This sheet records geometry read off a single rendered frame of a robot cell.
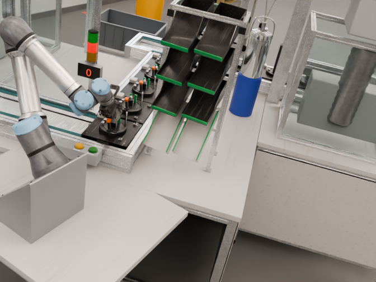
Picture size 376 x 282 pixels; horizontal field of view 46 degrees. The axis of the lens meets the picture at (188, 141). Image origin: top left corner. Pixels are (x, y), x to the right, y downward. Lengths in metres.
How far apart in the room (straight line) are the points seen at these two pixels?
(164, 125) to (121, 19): 2.51
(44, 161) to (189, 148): 0.72
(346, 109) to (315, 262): 1.18
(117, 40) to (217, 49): 2.33
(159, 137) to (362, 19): 1.25
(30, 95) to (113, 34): 2.31
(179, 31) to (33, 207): 0.97
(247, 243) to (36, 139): 1.91
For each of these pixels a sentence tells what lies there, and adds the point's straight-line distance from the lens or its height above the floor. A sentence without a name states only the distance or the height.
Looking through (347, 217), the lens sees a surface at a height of 0.50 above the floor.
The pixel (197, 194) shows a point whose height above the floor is 0.86.
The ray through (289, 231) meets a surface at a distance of 3.09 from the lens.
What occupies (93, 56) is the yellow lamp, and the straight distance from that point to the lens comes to 2.32.
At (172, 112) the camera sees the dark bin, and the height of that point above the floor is 1.21.
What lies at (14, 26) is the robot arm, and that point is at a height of 1.54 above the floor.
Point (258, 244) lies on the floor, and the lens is 3.29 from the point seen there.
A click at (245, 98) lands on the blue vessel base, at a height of 1.00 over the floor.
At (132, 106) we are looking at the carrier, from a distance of 2.52.
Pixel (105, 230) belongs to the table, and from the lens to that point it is 1.91.
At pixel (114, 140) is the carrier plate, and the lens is 2.24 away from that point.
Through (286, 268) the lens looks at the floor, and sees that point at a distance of 3.22.
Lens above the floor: 2.20
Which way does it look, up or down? 32 degrees down
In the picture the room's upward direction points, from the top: 12 degrees clockwise
